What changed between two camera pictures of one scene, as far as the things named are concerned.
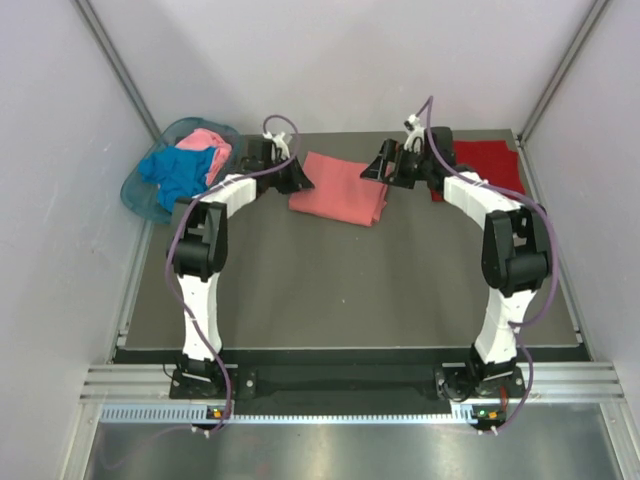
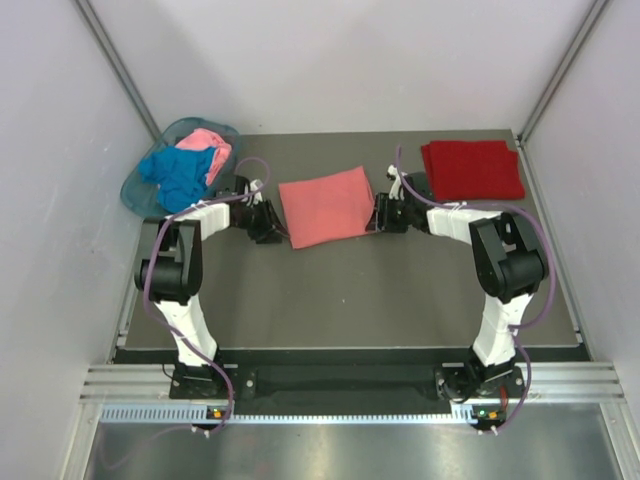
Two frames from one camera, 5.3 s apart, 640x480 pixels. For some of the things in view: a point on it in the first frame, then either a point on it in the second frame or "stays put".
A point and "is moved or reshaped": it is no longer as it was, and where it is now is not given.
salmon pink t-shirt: x=340 y=192 is moved or reshaped
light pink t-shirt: x=202 y=139 stays put
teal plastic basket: x=141 y=196 stays put
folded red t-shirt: x=491 y=161 stays put
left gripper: x=296 y=179 to x=271 y=228
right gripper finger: x=384 y=165 to x=376 y=222
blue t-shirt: x=180 y=172 stays put
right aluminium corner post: x=564 y=66 stays put
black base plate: x=357 y=376 stays put
